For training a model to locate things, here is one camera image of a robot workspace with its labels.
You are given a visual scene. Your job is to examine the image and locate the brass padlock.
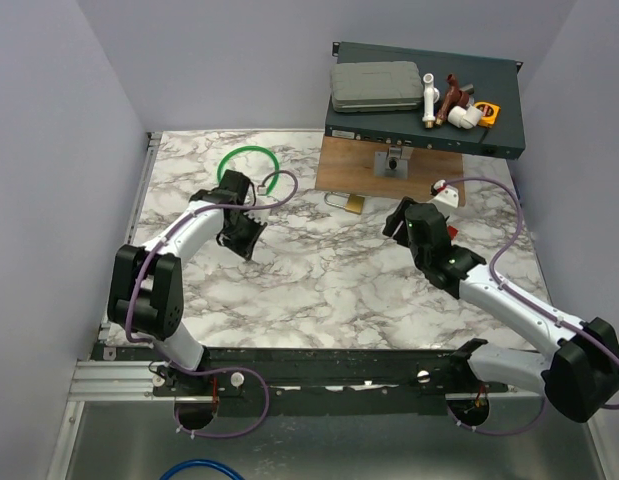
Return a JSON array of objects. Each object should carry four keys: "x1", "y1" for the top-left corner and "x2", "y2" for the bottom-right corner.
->
[{"x1": 323, "y1": 192, "x2": 365, "y2": 215}]

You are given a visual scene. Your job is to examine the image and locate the green cable lock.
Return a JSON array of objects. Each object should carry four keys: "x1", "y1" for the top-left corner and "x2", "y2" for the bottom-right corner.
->
[{"x1": 216, "y1": 145, "x2": 280, "y2": 194}]

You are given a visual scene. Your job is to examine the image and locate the white elbow pipe fitting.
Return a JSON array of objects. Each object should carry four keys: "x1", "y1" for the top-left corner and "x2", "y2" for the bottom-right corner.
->
[{"x1": 447, "y1": 105, "x2": 483, "y2": 130}]

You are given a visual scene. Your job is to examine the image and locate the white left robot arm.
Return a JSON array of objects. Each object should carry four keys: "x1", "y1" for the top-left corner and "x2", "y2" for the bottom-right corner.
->
[{"x1": 107, "y1": 170, "x2": 266, "y2": 395}]

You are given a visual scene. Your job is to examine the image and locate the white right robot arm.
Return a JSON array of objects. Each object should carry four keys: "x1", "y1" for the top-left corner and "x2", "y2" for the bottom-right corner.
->
[{"x1": 383, "y1": 197, "x2": 619, "y2": 423}]

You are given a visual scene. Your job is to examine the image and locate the red plastic seal tag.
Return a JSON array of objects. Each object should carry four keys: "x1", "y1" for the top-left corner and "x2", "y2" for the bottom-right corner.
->
[{"x1": 447, "y1": 225, "x2": 458, "y2": 240}]

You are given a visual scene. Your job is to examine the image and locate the wooden board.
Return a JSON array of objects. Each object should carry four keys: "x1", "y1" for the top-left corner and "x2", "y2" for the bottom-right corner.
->
[{"x1": 315, "y1": 136, "x2": 464, "y2": 202}]

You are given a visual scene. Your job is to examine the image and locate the white pipe fitting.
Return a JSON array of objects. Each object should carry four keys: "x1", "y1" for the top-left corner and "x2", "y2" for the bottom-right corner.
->
[{"x1": 422, "y1": 73, "x2": 440, "y2": 129}]

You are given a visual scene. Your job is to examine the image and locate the yellow tape measure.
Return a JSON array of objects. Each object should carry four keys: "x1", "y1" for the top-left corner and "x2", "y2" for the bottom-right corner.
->
[{"x1": 474, "y1": 101, "x2": 501, "y2": 128}]

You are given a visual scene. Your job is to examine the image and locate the brown pipe fitting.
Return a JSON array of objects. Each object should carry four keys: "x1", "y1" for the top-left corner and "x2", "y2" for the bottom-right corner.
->
[{"x1": 434, "y1": 73, "x2": 465, "y2": 126}]

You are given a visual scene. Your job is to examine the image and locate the grey plastic case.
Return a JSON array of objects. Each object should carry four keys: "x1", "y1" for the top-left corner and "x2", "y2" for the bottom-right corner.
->
[{"x1": 330, "y1": 61, "x2": 424, "y2": 113}]

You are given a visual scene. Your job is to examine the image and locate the dark grey pipe fitting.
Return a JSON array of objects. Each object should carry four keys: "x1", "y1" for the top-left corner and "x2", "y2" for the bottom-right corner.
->
[{"x1": 457, "y1": 84, "x2": 475, "y2": 108}]

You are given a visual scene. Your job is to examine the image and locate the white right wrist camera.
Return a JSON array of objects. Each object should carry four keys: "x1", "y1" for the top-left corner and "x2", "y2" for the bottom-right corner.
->
[{"x1": 430, "y1": 180, "x2": 460, "y2": 212}]

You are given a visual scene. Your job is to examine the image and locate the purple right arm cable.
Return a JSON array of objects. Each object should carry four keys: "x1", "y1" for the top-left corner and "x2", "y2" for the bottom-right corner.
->
[{"x1": 441, "y1": 175, "x2": 619, "y2": 436}]

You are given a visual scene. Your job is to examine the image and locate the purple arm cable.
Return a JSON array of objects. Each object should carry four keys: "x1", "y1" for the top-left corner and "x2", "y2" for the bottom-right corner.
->
[
  {"x1": 123, "y1": 169, "x2": 299, "y2": 441},
  {"x1": 441, "y1": 175, "x2": 619, "y2": 436}
]

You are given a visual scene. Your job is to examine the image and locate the grey metal bracket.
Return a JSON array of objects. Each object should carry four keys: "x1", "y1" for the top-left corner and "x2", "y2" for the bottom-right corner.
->
[{"x1": 374, "y1": 146, "x2": 413, "y2": 180}]

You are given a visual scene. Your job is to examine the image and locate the aluminium side rail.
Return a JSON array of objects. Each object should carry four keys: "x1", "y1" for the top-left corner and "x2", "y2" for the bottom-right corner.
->
[{"x1": 99, "y1": 132, "x2": 163, "y2": 346}]

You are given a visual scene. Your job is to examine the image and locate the dark teal network switch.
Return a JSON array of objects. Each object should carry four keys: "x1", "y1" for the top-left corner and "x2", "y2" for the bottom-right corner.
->
[{"x1": 325, "y1": 42, "x2": 526, "y2": 160}]

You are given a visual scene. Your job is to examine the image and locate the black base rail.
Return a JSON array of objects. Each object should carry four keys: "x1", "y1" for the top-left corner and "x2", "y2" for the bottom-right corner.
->
[{"x1": 88, "y1": 344, "x2": 510, "y2": 419}]

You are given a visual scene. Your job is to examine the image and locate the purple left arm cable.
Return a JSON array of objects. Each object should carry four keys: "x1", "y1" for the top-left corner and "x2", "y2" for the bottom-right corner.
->
[{"x1": 123, "y1": 169, "x2": 299, "y2": 441}]

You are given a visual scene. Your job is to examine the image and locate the blue cable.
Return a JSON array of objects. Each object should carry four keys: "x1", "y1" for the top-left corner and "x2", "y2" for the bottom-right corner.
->
[{"x1": 159, "y1": 458, "x2": 246, "y2": 480}]

